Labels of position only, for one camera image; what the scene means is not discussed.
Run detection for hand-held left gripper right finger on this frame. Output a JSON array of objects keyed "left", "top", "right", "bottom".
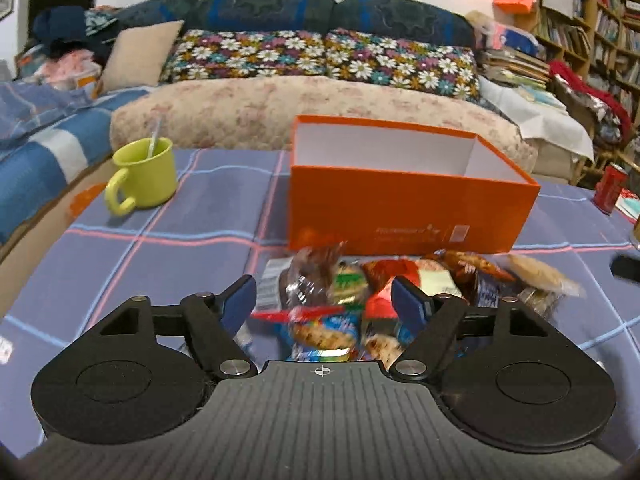
[{"left": 389, "top": 275, "right": 551, "bottom": 381}]

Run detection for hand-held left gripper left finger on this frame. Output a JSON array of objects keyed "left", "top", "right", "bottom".
[{"left": 95, "top": 275, "right": 258, "bottom": 379}]

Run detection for white chocolate chip cookie packet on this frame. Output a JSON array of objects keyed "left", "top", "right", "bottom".
[{"left": 362, "top": 320, "right": 416, "bottom": 363}]

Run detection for blue cookie packet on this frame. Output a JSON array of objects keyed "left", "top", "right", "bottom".
[{"left": 252, "top": 305, "right": 363, "bottom": 362}]

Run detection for orange cardboard box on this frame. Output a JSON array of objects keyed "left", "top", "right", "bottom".
[{"left": 287, "top": 115, "right": 542, "bottom": 257}]

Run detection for red snack packet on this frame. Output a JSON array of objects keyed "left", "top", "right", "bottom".
[{"left": 362, "top": 257, "right": 466, "bottom": 321}]

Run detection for green and yellow snack packet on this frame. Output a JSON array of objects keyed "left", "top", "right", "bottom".
[{"left": 332, "top": 260, "right": 371, "bottom": 306}]

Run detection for orange chocolate chip cookie packet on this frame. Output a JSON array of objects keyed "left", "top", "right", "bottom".
[{"left": 425, "top": 250, "right": 516, "bottom": 283}]

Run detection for blue plaid tablecloth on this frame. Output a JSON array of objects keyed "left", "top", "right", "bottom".
[{"left": 0, "top": 147, "right": 640, "bottom": 461}]

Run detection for clear chocolate muffin packet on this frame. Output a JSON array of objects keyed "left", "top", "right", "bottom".
[{"left": 257, "top": 240, "right": 351, "bottom": 311}]

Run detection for dark blue snack packet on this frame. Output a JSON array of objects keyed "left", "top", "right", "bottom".
[{"left": 465, "top": 270, "right": 506, "bottom": 308}]

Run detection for clear-wrapped brown snack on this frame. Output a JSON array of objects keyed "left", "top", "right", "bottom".
[{"left": 515, "top": 287, "right": 561, "bottom": 318}]

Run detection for clear-wrapped pale cookie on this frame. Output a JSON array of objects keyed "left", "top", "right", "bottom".
[{"left": 507, "top": 254, "right": 586, "bottom": 298}]

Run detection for green mug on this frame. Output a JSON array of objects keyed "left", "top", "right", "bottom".
[{"left": 104, "top": 137, "right": 178, "bottom": 217}]

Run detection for white spoon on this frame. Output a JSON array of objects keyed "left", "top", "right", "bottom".
[{"left": 146, "top": 115, "right": 165, "bottom": 158}]

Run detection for pink floral quilt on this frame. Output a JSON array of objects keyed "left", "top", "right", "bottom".
[{"left": 110, "top": 77, "right": 538, "bottom": 171}]

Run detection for black object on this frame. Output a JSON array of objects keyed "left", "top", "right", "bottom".
[{"left": 612, "top": 255, "right": 640, "bottom": 278}]

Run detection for white cloth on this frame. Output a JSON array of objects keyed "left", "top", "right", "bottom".
[{"left": 480, "top": 77, "right": 596, "bottom": 161}]

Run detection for red soda can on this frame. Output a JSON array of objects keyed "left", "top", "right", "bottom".
[{"left": 593, "top": 162, "right": 629, "bottom": 216}]

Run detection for floral sofa cushion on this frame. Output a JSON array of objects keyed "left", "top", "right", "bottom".
[
  {"left": 160, "top": 29, "right": 331, "bottom": 83},
  {"left": 325, "top": 29, "right": 481, "bottom": 101}
]

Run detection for blue striped blanket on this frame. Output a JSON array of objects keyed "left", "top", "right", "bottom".
[{"left": 0, "top": 82, "right": 151, "bottom": 246}]

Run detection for stack of books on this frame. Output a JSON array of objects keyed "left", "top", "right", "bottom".
[{"left": 480, "top": 47, "right": 566, "bottom": 106}]

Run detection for beige pillow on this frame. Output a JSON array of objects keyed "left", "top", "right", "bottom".
[{"left": 100, "top": 20, "right": 186, "bottom": 93}]

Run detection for red cloth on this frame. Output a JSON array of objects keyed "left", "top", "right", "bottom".
[{"left": 550, "top": 60, "right": 633, "bottom": 131}]

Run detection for dark blue sofa backrest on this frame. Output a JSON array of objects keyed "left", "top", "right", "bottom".
[{"left": 115, "top": 0, "right": 476, "bottom": 51}]

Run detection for pile of clothes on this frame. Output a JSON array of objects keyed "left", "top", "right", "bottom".
[{"left": 15, "top": 5, "right": 121, "bottom": 91}]

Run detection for wooden bookshelf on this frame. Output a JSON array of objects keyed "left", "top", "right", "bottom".
[{"left": 520, "top": 0, "right": 640, "bottom": 126}]

